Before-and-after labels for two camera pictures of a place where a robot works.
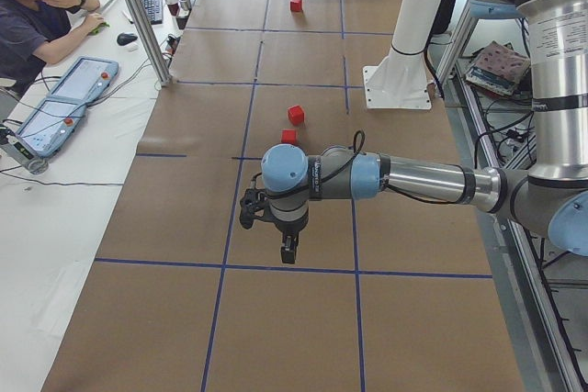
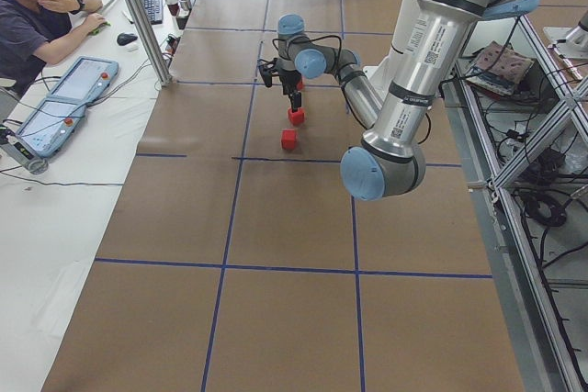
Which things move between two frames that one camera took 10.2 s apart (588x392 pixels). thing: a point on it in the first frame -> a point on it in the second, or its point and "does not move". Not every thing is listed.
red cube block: (296, 115) does not move
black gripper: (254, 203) -> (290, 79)
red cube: (288, 136) does not move
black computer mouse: (124, 39) does not move
